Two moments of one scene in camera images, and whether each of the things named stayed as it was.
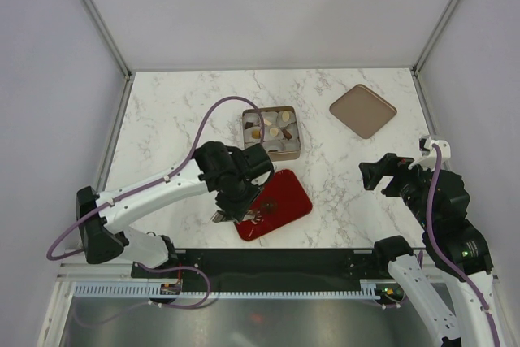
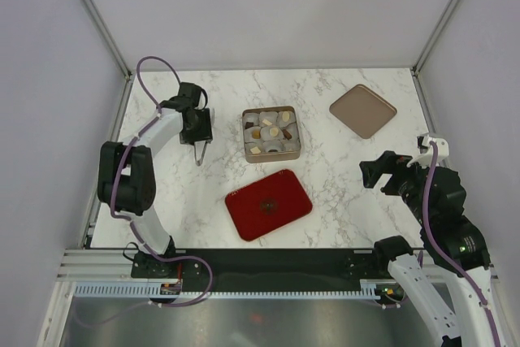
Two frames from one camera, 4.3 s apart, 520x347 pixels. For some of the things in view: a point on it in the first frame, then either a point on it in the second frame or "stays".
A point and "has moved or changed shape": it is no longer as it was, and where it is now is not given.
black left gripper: x=236 y=211 -> x=204 y=134
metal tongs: x=220 y=216 has moved or changed shape
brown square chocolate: x=287 y=134 stays
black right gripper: x=389 y=163 stays
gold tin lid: x=363 y=110 stays
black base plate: x=268 y=266 stays
